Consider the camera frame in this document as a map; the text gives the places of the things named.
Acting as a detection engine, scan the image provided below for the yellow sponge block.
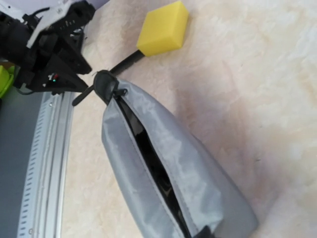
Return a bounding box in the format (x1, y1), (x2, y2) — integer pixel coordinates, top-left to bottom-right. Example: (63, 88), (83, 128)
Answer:
(136, 0), (189, 57)

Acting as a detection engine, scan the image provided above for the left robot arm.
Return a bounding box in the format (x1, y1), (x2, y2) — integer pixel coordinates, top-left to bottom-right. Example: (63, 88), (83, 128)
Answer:
(0, 2), (95, 95)

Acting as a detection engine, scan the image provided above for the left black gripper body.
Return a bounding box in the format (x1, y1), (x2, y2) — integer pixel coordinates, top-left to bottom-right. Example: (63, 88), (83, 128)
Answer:
(14, 32), (92, 95)

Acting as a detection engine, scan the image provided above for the black plastic comb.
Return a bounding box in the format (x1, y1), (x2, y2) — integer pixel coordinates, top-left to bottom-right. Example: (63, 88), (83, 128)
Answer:
(110, 50), (145, 76)

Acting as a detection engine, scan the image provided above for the front aluminium rail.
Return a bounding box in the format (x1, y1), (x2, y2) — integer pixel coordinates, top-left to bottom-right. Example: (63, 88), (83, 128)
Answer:
(17, 92), (75, 238)

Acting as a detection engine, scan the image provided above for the grey zip pouch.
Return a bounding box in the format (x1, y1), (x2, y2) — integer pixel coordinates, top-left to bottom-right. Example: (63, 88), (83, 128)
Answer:
(94, 70), (258, 238)

